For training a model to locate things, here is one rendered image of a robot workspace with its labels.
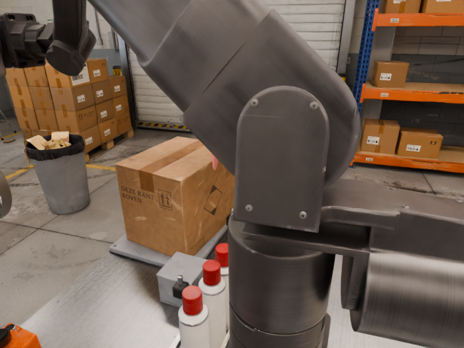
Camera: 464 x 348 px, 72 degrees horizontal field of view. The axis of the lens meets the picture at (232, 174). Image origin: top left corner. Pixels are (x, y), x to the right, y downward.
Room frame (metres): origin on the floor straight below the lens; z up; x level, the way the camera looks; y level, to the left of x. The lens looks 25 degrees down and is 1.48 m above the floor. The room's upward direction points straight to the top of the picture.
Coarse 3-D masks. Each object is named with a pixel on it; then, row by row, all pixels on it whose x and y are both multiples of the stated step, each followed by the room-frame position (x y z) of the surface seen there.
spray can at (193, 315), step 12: (192, 288) 0.40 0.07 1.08; (192, 300) 0.37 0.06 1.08; (180, 312) 0.39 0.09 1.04; (192, 312) 0.37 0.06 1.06; (204, 312) 0.39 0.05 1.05; (180, 324) 0.37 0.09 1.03; (192, 324) 0.37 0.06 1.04; (204, 324) 0.37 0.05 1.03; (180, 336) 0.38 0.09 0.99; (192, 336) 0.36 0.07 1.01; (204, 336) 0.37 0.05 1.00
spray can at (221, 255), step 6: (216, 246) 0.51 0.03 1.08; (222, 246) 0.51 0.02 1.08; (216, 252) 0.50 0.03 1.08; (222, 252) 0.49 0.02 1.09; (228, 252) 0.49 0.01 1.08; (216, 258) 0.50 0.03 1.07; (222, 258) 0.49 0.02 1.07; (228, 258) 0.49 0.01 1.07; (222, 264) 0.49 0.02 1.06; (228, 264) 0.49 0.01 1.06; (222, 270) 0.49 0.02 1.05; (228, 270) 0.49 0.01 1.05; (222, 276) 0.48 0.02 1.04; (228, 276) 0.48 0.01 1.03; (228, 282) 0.48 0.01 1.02; (228, 288) 0.48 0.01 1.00; (228, 294) 0.48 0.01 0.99; (228, 300) 0.48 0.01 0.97; (228, 306) 0.48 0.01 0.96; (228, 312) 0.48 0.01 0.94; (228, 318) 0.48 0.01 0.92; (228, 324) 0.48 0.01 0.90; (228, 330) 0.48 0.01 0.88
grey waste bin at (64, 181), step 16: (32, 160) 2.38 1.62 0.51; (48, 160) 2.34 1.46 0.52; (64, 160) 2.39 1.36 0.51; (80, 160) 2.51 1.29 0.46; (48, 176) 2.35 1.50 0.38; (64, 176) 2.39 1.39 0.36; (80, 176) 2.49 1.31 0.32; (48, 192) 2.37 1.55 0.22; (64, 192) 2.38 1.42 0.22; (80, 192) 2.46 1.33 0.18; (64, 208) 2.37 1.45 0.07; (80, 208) 2.45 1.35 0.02
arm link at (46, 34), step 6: (48, 24) 0.81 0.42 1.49; (48, 30) 0.79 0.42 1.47; (42, 36) 0.78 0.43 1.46; (48, 36) 0.78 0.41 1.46; (42, 42) 0.78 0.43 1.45; (48, 42) 0.78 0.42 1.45; (84, 42) 0.80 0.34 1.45; (90, 42) 0.82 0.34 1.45; (84, 48) 0.80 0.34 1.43; (90, 48) 0.82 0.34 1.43; (84, 54) 0.79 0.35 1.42; (84, 60) 0.79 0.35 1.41
